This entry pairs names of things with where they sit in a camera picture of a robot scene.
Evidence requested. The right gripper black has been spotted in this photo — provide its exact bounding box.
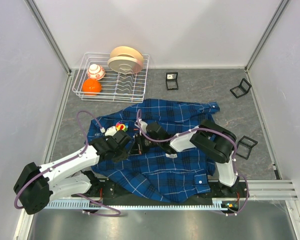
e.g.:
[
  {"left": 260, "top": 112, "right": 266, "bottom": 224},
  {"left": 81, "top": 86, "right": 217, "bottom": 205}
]
[{"left": 128, "top": 132, "right": 161, "bottom": 156}]

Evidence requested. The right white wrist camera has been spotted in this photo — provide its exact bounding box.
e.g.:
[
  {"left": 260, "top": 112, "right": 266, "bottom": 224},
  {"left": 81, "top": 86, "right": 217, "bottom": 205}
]
[{"left": 134, "top": 119, "right": 148, "bottom": 133}]

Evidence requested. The beige plate rear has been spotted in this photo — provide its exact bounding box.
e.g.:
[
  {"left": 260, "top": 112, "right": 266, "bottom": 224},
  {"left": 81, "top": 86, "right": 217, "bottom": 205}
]
[{"left": 109, "top": 46, "right": 144, "bottom": 63}]

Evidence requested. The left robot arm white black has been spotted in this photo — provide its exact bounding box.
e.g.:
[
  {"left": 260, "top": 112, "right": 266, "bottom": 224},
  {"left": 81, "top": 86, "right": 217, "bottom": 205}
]
[{"left": 13, "top": 130, "right": 131, "bottom": 215}]

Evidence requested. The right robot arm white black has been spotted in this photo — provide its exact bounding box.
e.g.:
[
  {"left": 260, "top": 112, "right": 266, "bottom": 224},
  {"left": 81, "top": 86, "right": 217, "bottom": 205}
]
[{"left": 133, "top": 118, "right": 240, "bottom": 197}]

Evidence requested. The blue plaid shirt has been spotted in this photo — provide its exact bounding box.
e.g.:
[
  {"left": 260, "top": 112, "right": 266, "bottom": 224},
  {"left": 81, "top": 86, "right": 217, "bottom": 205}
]
[{"left": 87, "top": 98, "right": 220, "bottom": 194}]

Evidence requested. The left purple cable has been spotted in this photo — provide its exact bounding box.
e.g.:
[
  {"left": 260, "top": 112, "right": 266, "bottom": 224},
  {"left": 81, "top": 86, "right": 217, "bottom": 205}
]
[{"left": 13, "top": 110, "right": 122, "bottom": 217}]

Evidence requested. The black display box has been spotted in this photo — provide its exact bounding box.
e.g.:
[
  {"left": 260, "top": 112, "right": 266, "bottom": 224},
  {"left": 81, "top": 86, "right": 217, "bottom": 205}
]
[
  {"left": 230, "top": 78, "right": 252, "bottom": 99},
  {"left": 165, "top": 72, "right": 179, "bottom": 91},
  {"left": 236, "top": 135, "right": 258, "bottom": 160}
]

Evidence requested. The beige plate front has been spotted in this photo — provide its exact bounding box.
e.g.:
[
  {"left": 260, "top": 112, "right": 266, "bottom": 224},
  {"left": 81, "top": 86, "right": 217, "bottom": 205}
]
[{"left": 107, "top": 56, "right": 144, "bottom": 75}]

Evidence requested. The purple cable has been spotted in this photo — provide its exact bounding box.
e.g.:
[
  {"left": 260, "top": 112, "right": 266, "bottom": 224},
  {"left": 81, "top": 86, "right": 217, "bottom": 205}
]
[
  {"left": 13, "top": 110, "right": 122, "bottom": 217},
  {"left": 135, "top": 108, "right": 251, "bottom": 217}
]

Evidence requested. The black display box near right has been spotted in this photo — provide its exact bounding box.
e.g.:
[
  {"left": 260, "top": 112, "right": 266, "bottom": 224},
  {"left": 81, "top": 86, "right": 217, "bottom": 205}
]
[{"left": 236, "top": 135, "right": 258, "bottom": 160}]

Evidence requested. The beige plate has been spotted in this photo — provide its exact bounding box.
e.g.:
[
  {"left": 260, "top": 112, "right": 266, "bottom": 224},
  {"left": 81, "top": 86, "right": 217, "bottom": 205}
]
[
  {"left": 109, "top": 46, "right": 144, "bottom": 63},
  {"left": 107, "top": 56, "right": 144, "bottom": 75}
]

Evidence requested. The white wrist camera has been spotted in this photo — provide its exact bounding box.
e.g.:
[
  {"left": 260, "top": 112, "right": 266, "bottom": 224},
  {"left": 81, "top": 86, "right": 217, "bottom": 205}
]
[
  {"left": 134, "top": 119, "right": 148, "bottom": 133},
  {"left": 100, "top": 126, "right": 118, "bottom": 136}
]

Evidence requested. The white wire dish rack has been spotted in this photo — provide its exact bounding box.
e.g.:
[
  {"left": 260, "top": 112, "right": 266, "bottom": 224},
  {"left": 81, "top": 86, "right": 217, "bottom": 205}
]
[{"left": 72, "top": 52, "right": 150, "bottom": 103}]

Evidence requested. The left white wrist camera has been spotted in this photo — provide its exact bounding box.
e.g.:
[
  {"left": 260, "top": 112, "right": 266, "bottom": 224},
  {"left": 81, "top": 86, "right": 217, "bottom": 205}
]
[{"left": 100, "top": 126, "right": 118, "bottom": 136}]

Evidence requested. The black display box centre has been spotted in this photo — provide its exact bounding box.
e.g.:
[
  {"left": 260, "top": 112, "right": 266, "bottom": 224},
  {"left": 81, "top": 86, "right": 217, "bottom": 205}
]
[{"left": 165, "top": 72, "right": 179, "bottom": 91}]

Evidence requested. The colourful flower plush brooch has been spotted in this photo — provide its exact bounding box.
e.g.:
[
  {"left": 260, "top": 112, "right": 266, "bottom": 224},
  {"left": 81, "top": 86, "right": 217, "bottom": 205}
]
[{"left": 115, "top": 121, "right": 129, "bottom": 132}]

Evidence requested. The white orange patterned bowl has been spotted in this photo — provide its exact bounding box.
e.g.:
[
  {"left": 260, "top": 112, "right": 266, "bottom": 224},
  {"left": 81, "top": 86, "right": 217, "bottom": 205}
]
[{"left": 87, "top": 64, "right": 106, "bottom": 81}]

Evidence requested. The black display box far right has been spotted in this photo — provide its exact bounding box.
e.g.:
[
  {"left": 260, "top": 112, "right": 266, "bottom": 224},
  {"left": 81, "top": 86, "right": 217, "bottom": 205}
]
[{"left": 230, "top": 78, "right": 252, "bottom": 99}]

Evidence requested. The white shirt label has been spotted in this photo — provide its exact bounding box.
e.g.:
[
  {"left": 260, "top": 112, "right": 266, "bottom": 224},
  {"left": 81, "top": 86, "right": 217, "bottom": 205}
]
[{"left": 165, "top": 153, "right": 178, "bottom": 159}]

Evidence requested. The grey slotted cable duct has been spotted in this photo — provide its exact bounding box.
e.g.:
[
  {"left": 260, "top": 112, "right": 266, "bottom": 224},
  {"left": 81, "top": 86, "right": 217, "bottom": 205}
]
[{"left": 44, "top": 198, "right": 228, "bottom": 211}]

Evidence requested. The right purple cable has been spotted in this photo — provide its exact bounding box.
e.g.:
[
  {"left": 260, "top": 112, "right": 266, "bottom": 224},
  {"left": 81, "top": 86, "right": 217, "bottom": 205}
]
[{"left": 135, "top": 108, "right": 251, "bottom": 217}]

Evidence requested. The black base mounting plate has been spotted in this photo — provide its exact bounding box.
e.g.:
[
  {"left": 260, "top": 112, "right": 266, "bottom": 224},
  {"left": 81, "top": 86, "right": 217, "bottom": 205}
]
[{"left": 83, "top": 180, "right": 249, "bottom": 206}]

